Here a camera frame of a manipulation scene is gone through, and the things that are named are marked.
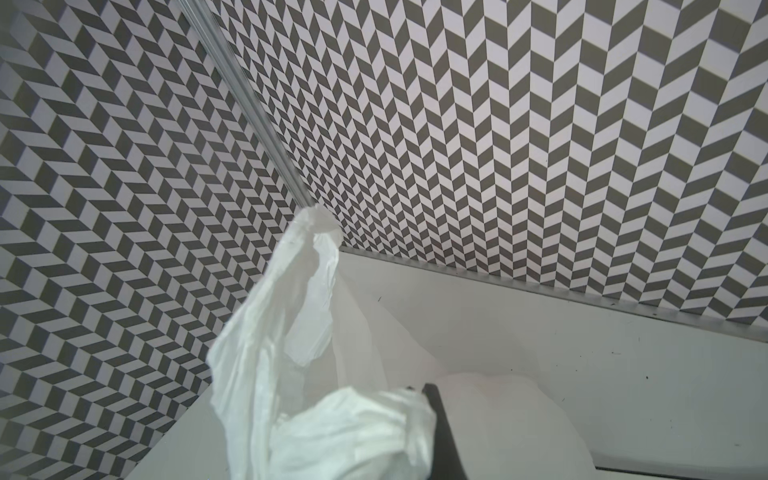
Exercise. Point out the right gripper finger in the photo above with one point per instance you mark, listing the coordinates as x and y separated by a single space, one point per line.
431 448

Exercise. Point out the white plastic bag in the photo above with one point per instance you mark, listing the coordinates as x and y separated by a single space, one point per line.
311 381

